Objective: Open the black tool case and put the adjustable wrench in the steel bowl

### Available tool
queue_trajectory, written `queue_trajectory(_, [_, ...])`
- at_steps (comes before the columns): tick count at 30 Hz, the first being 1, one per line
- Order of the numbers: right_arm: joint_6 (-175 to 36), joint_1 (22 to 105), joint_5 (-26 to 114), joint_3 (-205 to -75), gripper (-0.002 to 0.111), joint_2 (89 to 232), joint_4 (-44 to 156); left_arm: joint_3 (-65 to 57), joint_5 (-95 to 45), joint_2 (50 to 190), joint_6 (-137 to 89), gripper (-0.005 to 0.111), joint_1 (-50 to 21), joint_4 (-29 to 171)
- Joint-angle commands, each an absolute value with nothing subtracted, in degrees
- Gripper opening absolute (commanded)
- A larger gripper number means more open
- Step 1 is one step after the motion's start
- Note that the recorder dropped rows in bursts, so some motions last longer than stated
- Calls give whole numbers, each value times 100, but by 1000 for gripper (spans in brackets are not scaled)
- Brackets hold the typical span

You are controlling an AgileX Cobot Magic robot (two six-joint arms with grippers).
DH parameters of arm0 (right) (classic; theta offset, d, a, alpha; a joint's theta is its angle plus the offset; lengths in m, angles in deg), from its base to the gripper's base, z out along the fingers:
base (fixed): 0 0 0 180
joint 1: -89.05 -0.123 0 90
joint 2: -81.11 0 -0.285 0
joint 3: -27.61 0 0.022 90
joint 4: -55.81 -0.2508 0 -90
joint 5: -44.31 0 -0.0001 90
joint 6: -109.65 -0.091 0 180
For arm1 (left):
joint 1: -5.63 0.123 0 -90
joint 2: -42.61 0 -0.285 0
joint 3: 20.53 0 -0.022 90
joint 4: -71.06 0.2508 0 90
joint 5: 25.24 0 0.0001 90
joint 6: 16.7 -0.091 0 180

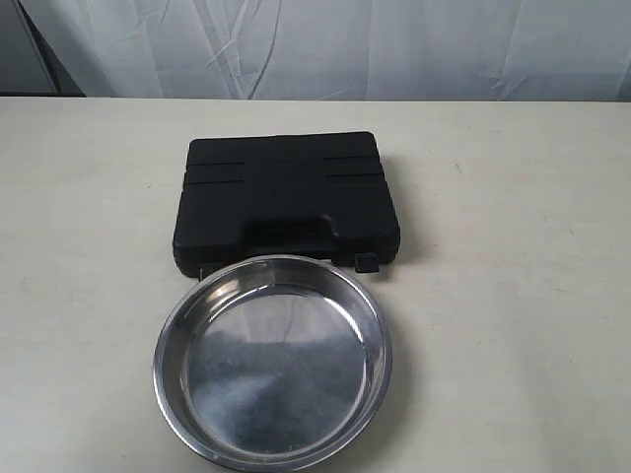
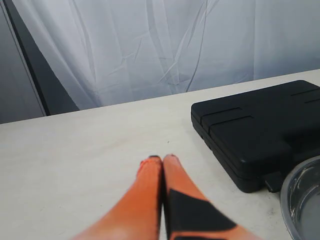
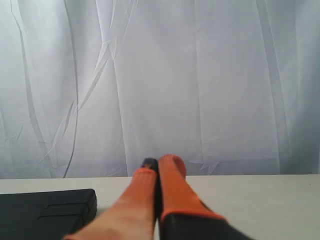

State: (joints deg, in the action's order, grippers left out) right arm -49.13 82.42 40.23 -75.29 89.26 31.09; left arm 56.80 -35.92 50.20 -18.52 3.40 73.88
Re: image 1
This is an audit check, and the black plastic tool case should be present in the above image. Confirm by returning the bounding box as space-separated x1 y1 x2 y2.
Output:
172 131 401 278

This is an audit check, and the round stainless steel tray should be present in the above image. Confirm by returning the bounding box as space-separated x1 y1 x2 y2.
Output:
152 255 392 472

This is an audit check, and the white fabric backdrop curtain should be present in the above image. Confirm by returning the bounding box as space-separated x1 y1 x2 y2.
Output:
25 1 630 101

